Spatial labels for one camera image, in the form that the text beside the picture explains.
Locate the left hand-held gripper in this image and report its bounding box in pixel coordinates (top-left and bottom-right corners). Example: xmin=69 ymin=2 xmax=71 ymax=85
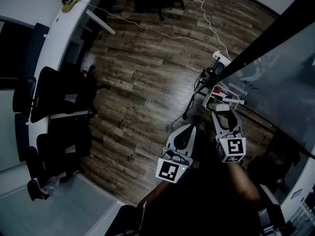
xmin=155 ymin=122 xmax=197 ymax=184

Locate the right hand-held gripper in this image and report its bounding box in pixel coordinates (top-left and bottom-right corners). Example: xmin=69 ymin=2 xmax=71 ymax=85
xmin=210 ymin=106 xmax=247 ymax=164

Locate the white whiteboard eraser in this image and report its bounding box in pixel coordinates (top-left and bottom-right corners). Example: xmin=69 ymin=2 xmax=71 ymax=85
xmin=206 ymin=101 xmax=229 ymax=112

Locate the white marker tray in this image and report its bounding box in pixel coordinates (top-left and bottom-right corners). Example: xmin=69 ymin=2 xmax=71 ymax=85
xmin=203 ymin=84 xmax=241 ymax=112

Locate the person's right forearm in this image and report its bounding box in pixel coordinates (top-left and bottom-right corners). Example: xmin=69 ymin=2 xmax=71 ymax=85
xmin=226 ymin=161 xmax=261 ymax=206

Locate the person's left forearm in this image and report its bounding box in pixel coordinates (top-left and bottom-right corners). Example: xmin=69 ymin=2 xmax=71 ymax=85
xmin=136 ymin=179 xmax=173 ymax=208

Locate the white marker with black cap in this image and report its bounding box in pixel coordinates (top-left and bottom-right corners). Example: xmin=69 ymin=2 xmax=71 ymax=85
xmin=221 ymin=97 xmax=248 ymax=106

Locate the person's black clothing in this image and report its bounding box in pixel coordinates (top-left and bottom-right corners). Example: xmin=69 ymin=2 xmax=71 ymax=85
xmin=104 ymin=131 xmax=287 ymax=236

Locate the white power strip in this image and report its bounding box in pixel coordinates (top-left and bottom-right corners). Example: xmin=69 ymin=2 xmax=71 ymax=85
xmin=213 ymin=51 xmax=232 ymax=65

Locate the white side table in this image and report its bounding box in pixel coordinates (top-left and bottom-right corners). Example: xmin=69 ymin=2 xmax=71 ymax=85
xmin=280 ymin=156 xmax=315 ymax=221

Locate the clear plastic bag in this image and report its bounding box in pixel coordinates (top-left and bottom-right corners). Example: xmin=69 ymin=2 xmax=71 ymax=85
xmin=40 ymin=176 xmax=61 ymax=194

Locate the dark desk divider panel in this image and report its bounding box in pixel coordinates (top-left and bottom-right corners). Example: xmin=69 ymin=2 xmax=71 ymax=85
xmin=14 ymin=113 xmax=32 ymax=162
xmin=24 ymin=23 xmax=50 ymax=78

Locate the long curved white desk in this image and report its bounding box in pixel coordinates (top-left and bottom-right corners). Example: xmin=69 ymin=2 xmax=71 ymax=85
xmin=28 ymin=0 xmax=116 ymax=181

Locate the olive cloth bag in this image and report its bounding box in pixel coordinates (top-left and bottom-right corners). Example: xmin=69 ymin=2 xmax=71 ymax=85
xmin=61 ymin=0 xmax=90 ymax=13

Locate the dark window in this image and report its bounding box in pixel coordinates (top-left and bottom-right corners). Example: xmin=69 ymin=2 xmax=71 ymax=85
xmin=0 ymin=21 xmax=34 ymax=90

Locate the glass whiteboard with black frame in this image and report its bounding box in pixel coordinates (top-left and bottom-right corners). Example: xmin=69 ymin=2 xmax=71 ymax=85
xmin=196 ymin=7 xmax=315 ymax=161

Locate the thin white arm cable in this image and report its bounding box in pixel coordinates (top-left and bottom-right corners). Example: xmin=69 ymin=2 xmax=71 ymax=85
xmin=139 ymin=201 xmax=148 ymax=231

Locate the long white cable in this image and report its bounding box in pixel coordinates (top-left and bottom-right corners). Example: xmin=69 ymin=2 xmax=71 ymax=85
xmin=87 ymin=3 xmax=219 ymax=54
xmin=190 ymin=0 xmax=233 ymax=61

